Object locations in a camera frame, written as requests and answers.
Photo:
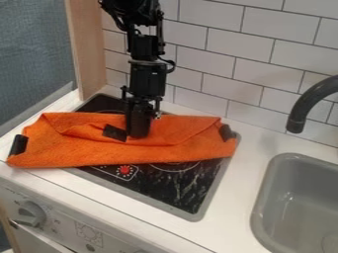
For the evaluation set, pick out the tap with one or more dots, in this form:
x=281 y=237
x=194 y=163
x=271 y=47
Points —
x=306 y=102

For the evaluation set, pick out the orange cloth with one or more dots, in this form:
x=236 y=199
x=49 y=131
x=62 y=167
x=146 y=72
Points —
x=88 y=145

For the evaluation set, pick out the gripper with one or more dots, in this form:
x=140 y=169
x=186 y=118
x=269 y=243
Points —
x=147 y=80

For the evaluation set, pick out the toy stove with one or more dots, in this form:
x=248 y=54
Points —
x=176 y=187

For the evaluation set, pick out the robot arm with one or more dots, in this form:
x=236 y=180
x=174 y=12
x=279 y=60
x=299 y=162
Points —
x=143 y=46

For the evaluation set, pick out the toy sink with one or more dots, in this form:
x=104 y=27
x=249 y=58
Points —
x=299 y=210

